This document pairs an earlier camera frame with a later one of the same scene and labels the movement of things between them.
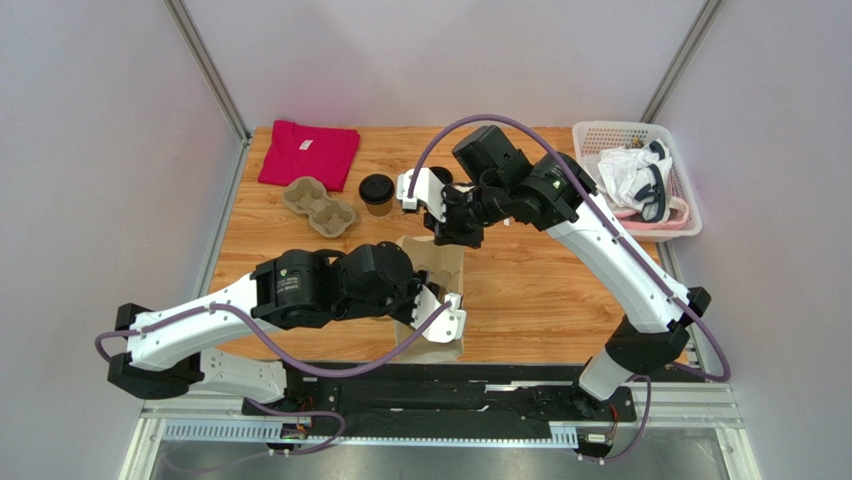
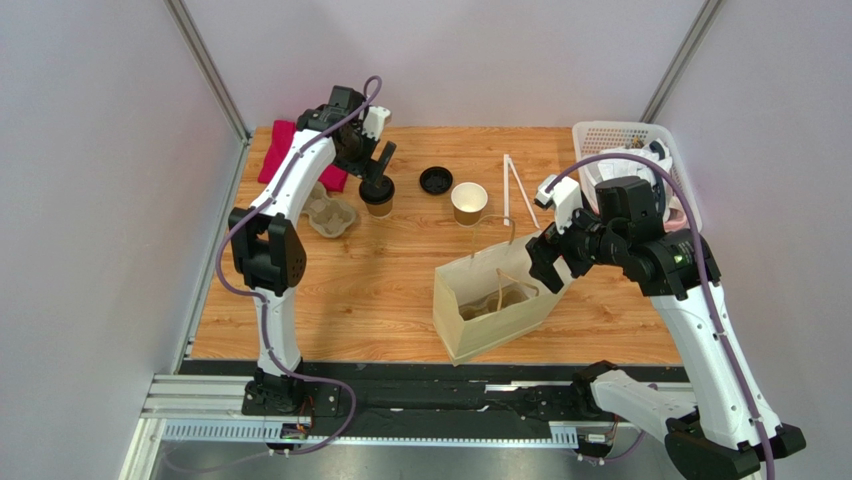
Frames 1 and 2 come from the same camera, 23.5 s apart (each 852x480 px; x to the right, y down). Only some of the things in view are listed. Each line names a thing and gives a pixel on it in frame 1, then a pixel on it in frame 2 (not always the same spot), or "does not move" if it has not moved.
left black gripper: x=422 y=278 -> x=375 y=169
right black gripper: x=454 y=222 -> x=555 y=247
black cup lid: x=376 y=189 does not move
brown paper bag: x=445 y=265 -> x=483 y=299
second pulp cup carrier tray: x=308 y=196 does not move
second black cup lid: x=443 y=174 does not move
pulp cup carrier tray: x=445 y=280 -> x=489 y=304
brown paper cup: x=380 y=210 does not move
